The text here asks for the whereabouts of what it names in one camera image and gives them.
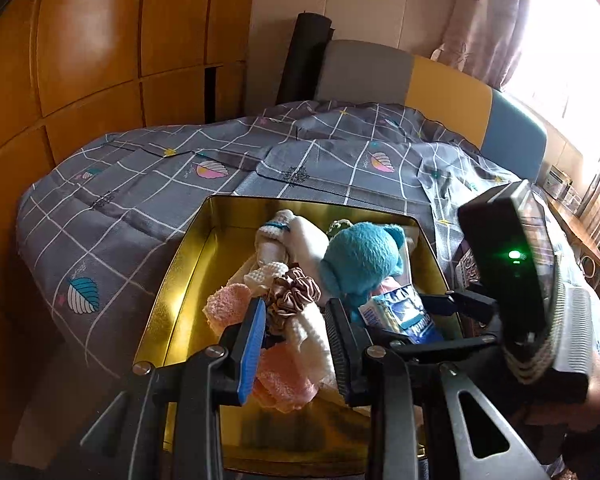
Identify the white knitted sock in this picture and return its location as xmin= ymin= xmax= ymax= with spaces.
xmin=230 ymin=210 xmax=301 ymax=293

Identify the window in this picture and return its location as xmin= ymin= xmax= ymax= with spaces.
xmin=500 ymin=0 xmax=600 ymax=171

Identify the pink fuzzy cloth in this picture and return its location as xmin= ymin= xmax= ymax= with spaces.
xmin=252 ymin=347 xmax=317 ymax=413
xmin=207 ymin=282 xmax=255 ymax=336

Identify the brown satin scrunchie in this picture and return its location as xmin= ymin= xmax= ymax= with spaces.
xmin=267 ymin=267 xmax=323 ymax=333

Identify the grey yellow blue headboard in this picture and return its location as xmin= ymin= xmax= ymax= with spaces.
xmin=315 ymin=40 xmax=548 ymax=181

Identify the cream knitted cloth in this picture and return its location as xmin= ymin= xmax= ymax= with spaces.
xmin=285 ymin=305 xmax=341 ymax=386

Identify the gold ornate tissue box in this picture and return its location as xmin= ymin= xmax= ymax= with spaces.
xmin=450 ymin=237 xmax=486 ymax=293

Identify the grey printed blanket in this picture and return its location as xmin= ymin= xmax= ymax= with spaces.
xmin=15 ymin=100 xmax=600 ymax=386

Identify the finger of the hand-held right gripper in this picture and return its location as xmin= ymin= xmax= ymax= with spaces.
xmin=420 ymin=287 xmax=498 ymax=322
xmin=390 ymin=332 xmax=506 ymax=363

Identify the teal plush toy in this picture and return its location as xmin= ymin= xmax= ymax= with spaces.
xmin=319 ymin=221 xmax=406 ymax=308

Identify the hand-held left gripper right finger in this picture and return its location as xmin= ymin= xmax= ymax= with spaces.
xmin=324 ymin=299 xmax=551 ymax=480

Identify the grey printed pillow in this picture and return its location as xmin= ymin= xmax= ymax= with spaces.
xmin=257 ymin=137 xmax=426 ymax=196

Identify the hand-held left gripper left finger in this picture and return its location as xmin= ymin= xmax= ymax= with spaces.
xmin=55 ymin=297 xmax=267 ymax=480

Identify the wooden wardrobe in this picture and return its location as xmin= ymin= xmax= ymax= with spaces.
xmin=0 ymin=0 xmax=258 ymax=341

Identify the black rolled mat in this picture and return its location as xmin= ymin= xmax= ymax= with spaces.
xmin=276 ymin=11 xmax=334 ymax=106

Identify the yellow metal tin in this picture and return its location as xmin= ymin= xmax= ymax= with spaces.
xmin=132 ymin=195 xmax=468 ymax=478

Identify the wooden desk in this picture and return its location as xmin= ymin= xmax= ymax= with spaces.
xmin=550 ymin=195 xmax=600 ymax=266

